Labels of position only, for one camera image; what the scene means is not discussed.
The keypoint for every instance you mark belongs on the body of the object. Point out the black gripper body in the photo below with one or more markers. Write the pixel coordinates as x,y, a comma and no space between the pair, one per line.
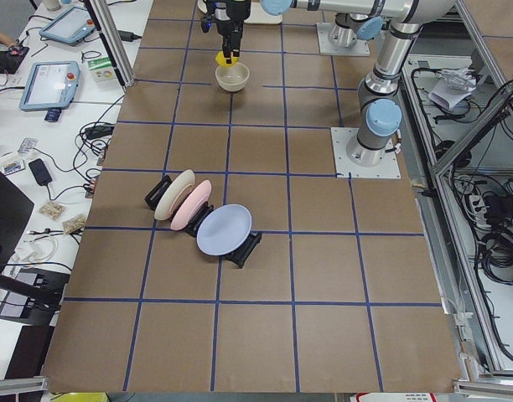
231,19

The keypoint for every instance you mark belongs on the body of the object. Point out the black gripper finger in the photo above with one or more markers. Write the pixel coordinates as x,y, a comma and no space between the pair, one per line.
236,44
226,50

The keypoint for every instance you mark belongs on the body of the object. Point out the yellow lemon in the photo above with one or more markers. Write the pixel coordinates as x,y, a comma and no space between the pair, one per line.
220,60

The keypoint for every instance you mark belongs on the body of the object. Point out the cream bowl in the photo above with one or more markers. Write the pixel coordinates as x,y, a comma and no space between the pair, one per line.
232,78

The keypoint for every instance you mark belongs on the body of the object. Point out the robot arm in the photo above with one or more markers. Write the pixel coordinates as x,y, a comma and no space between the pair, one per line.
364,25
381,116

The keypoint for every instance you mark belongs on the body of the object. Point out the cream rectangular tray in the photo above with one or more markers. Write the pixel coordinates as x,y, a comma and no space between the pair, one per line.
259,16

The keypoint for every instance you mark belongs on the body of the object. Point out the green white box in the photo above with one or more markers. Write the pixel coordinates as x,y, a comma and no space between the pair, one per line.
101,69

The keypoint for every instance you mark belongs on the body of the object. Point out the cream plate in rack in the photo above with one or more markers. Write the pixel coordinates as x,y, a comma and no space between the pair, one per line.
175,194

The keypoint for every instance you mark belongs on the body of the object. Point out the pink plate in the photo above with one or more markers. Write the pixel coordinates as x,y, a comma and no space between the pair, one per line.
189,208

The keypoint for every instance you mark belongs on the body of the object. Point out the far teach pendant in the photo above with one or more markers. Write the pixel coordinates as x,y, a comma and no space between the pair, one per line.
71,27

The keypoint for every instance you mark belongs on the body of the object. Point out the teach pendant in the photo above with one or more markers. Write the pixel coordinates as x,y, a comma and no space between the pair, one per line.
50,85
71,27

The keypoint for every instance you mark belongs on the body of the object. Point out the black power adapter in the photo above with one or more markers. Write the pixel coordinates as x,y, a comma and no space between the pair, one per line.
98,131

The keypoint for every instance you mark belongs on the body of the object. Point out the near teach pendant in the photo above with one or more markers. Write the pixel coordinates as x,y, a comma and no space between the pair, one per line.
50,85

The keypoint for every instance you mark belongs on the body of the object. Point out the lavender plate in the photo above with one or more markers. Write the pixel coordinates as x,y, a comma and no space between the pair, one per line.
224,229

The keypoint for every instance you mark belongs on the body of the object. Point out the black dish rack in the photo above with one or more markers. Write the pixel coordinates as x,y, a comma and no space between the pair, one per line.
237,256

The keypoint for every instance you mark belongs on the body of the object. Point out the crumpled white paper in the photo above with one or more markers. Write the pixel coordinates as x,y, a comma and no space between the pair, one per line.
453,87

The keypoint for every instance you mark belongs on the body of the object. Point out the black smartphone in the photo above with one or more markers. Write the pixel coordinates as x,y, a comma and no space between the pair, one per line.
40,172

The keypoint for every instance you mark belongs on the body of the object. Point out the black monitor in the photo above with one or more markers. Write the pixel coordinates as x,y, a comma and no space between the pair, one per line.
15,211

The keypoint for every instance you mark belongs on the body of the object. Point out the aluminium frame post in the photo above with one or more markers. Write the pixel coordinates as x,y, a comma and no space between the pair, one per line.
107,29

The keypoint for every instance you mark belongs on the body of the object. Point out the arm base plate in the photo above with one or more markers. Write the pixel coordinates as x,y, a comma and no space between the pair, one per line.
351,160
337,41

